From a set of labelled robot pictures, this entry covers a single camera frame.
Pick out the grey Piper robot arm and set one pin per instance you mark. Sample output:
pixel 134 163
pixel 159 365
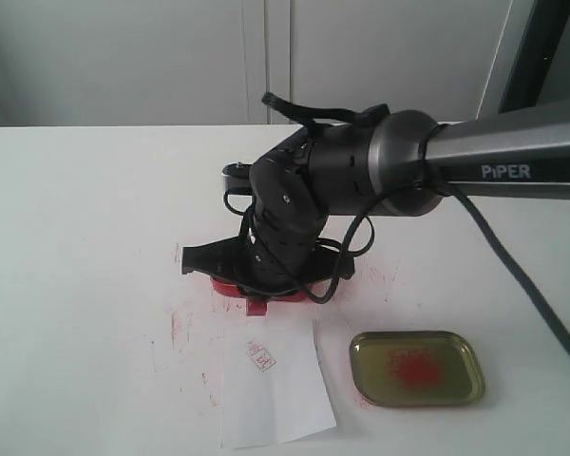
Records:
pixel 373 164

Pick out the dark vertical post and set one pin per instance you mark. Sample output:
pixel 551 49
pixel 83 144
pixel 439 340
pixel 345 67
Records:
pixel 540 73

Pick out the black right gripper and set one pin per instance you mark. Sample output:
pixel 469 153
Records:
pixel 285 222

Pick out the red ink paste tin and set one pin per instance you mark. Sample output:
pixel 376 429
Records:
pixel 234 290

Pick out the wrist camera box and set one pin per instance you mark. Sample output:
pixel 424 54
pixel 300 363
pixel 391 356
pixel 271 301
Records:
pixel 236 179

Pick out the white paper sheet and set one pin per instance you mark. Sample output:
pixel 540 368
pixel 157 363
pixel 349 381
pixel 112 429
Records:
pixel 273 389

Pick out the white cabinet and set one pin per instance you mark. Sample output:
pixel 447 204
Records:
pixel 209 62

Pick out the red plastic stamp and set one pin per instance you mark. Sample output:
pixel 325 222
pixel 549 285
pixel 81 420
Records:
pixel 256 306

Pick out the gold tin lid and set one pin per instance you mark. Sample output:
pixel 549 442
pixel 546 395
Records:
pixel 416 369

